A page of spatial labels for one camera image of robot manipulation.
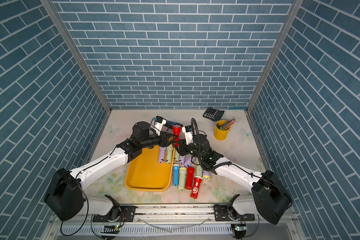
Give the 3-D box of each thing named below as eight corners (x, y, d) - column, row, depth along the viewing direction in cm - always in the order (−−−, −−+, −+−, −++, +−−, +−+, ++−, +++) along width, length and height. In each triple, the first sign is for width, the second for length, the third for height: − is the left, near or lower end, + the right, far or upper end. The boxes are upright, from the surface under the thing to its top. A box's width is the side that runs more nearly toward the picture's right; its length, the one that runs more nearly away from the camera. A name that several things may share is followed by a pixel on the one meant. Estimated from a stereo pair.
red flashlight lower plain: (185, 189, 83) (185, 188, 81) (187, 168, 91) (187, 166, 89) (193, 190, 83) (193, 188, 81) (194, 169, 91) (194, 167, 89)
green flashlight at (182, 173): (177, 190, 82) (177, 188, 80) (179, 169, 90) (179, 166, 88) (185, 191, 82) (185, 189, 80) (186, 169, 90) (186, 167, 88)
